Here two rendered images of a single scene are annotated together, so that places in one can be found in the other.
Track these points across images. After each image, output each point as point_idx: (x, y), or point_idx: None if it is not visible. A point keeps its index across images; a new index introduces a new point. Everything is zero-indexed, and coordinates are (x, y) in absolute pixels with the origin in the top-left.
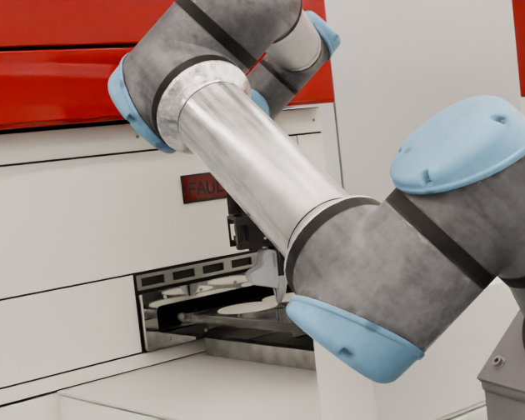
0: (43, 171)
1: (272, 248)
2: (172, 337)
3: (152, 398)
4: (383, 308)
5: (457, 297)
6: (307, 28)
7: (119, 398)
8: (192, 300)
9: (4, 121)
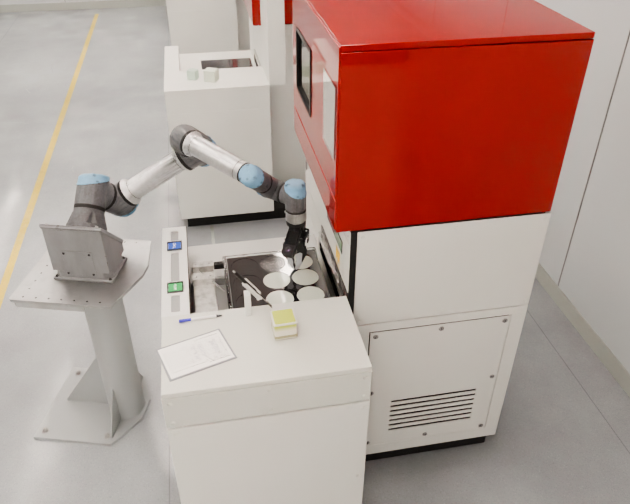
0: None
1: (299, 251)
2: (320, 254)
3: (271, 244)
4: None
5: None
6: (208, 162)
7: (281, 240)
8: None
9: (299, 141)
